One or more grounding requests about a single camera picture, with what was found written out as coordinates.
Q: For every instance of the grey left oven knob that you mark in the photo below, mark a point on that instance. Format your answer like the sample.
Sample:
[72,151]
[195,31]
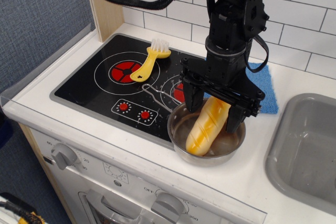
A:
[63,156]

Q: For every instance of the black toy stovetop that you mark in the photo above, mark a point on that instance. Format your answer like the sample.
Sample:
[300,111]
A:
[103,89]

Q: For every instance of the grey oven knob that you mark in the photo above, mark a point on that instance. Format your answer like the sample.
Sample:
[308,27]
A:
[63,156]
[168,207]

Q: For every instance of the yellow dish brush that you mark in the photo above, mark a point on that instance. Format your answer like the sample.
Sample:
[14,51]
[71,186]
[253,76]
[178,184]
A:
[159,49]

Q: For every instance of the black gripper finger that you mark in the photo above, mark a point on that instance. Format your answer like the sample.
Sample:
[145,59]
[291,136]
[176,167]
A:
[193,94]
[236,116]

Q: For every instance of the wooden side post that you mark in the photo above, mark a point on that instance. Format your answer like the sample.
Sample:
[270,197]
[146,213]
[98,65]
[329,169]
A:
[108,17]

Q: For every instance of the white toy oven front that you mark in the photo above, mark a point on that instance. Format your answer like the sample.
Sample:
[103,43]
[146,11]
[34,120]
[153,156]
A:
[94,191]

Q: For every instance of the blue cloth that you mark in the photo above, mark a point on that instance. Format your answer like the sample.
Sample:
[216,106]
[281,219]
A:
[262,90]

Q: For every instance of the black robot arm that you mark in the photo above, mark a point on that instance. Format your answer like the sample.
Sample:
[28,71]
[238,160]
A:
[234,25]

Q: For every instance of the stainless steel pot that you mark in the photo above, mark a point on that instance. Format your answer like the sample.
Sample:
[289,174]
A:
[225,145]

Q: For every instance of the grey right oven knob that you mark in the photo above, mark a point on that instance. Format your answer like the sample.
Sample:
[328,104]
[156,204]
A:
[168,207]

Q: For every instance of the grey sink basin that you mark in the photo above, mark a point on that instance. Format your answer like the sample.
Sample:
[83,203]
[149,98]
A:
[301,159]

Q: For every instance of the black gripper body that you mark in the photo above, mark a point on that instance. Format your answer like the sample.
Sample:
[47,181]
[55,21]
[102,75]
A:
[220,68]

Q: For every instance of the yellow toy bread loaf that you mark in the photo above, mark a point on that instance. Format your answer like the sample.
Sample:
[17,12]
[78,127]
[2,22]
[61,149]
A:
[208,125]

